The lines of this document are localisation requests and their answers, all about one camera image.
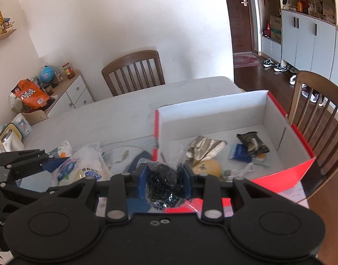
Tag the red shoe box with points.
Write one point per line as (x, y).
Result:
(224, 118)

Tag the silver foil snack bag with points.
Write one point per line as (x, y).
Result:
(203, 148)

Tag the blue globe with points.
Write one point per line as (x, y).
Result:
(47, 74)

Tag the tissue paper pack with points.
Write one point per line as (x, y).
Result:
(62, 151)

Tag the blueberry bread clear package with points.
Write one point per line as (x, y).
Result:
(86, 162)

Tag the brown door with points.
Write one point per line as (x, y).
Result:
(240, 25)

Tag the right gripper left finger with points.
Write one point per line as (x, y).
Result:
(126, 195)

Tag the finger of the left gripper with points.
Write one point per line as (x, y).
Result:
(51, 165)

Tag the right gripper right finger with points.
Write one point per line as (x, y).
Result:
(207, 188)

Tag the clear bag black clips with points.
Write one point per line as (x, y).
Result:
(169, 184)

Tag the white side drawer cabinet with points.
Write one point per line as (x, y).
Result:
(70, 94)

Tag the blue white small packet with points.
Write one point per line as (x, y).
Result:
(238, 152)

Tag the orange snack bag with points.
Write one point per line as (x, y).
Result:
(31, 95)

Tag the yellow round bun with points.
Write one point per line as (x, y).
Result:
(210, 167)

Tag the black snack packet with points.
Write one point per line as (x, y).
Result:
(253, 143)

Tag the white cabinet with shelves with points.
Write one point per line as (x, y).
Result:
(301, 33)

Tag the brown wooden chair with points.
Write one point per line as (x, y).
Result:
(133, 72)

